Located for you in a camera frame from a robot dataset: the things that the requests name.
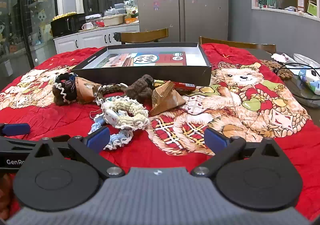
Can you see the black cardboard box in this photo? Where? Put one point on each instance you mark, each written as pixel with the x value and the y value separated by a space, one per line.
pixel 140 74

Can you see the beige basin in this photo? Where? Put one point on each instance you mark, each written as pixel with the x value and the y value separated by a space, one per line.
pixel 112 21

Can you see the blue binder clip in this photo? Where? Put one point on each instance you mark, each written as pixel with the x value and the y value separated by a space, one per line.
pixel 71 84

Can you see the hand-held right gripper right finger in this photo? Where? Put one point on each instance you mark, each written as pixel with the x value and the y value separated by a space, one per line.
pixel 215 139

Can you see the green card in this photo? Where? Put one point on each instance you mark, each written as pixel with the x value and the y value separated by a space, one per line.
pixel 312 9

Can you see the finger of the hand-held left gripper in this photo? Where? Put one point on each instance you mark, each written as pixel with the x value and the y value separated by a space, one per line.
pixel 15 145
pixel 16 129

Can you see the orange snack packet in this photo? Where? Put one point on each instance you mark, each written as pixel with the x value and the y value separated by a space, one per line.
pixel 131 20

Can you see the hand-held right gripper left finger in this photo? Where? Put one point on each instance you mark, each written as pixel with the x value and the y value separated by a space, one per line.
pixel 98 137

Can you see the white kitchen cabinet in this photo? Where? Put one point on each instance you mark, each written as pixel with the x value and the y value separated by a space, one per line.
pixel 87 38

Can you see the colourful textbook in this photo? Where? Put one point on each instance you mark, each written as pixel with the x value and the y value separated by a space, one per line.
pixel 172 58

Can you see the brown lace scrunchie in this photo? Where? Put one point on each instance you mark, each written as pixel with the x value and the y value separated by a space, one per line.
pixel 110 89

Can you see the round wooden trivet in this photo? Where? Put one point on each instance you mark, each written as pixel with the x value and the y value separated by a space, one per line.
pixel 275 67

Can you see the stack of plastic containers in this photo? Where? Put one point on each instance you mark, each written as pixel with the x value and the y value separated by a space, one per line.
pixel 119 7

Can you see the tissue packet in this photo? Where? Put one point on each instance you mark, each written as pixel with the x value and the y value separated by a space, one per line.
pixel 310 82

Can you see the black white lace scrunchie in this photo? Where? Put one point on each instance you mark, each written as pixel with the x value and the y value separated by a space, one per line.
pixel 61 82

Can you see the pink white cloth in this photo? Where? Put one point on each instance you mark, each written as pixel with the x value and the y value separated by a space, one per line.
pixel 282 57

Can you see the red bear printed blanket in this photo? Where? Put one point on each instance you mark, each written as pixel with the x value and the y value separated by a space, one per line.
pixel 62 119

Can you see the dark brown knitted scrunchie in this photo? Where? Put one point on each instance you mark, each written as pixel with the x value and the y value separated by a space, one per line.
pixel 140 87

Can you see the brown furry scrunchie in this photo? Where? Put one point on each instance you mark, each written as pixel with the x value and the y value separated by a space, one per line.
pixel 58 99

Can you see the silver refrigerator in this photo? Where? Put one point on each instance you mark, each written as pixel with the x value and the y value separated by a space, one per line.
pixel 160 14

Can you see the glass door with stickers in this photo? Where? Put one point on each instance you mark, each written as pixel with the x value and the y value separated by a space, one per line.
pixel 37 14

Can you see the wooden chair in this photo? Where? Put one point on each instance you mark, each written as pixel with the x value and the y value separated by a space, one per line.
pixel 237 44
pixel 142 36

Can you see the white mug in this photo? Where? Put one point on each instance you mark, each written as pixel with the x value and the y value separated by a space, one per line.
pixel 86 26

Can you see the blue white lace scrunchie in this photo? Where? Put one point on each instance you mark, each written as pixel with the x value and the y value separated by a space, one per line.
pixel 120 139

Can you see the white patterned plastic bag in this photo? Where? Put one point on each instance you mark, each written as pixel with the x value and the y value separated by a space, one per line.
pixel 131 4

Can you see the small brown framed card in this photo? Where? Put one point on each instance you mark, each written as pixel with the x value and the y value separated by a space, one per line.
pixel 301 3

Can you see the cream crochet scrunchie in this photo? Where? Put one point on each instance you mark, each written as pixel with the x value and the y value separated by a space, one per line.
pixel 132 117

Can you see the red snack packet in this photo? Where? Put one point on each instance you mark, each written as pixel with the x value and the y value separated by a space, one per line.
pixel 183 86

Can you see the black microwave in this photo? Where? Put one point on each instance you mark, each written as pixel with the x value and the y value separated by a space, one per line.
pixel 65 27

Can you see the yellow beaded mat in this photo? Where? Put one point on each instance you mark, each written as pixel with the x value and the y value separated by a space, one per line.
pixel 63 16

